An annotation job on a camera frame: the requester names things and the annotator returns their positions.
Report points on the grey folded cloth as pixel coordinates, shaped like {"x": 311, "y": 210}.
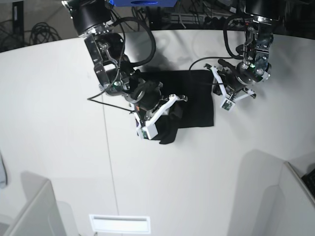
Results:
{"x": 3, "y": 174}

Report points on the white right bin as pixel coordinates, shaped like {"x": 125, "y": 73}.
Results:
{"x": 288, "y": 208}

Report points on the blue box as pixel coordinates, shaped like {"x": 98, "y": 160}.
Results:
{"x": 148, "y": 3}

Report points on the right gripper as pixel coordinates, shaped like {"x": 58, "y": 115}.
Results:
{"x": 146, "y": 95}

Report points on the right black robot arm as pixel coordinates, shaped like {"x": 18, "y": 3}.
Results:
{"x": 116, "y": 74}

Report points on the white left bin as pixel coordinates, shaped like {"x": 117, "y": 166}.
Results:
{"x": 35, "y": 211}

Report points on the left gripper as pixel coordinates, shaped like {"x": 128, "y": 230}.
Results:
{"x": 228, "y": 84}

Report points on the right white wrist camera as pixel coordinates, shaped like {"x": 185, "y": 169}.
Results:
{"x": 147, "y": 132}

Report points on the black keyboard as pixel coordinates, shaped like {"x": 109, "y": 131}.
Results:
{"x": 309, "y": 181}

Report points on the black T-shirt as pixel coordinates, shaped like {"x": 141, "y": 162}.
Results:
{"x": 198, "y": 111}

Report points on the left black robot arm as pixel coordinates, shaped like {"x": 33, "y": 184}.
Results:
{"x": 253, "y": 54}

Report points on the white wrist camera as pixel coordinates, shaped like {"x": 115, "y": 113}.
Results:
{"x": 227, "y": 104}
{"x": 147, "y": 132}

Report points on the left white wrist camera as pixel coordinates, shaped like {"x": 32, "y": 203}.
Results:
{"x": 227, "y": 104}

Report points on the white bin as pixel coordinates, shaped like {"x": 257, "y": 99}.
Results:
{"x": 288, "y": 208}
{"x": 35, "y": 211}

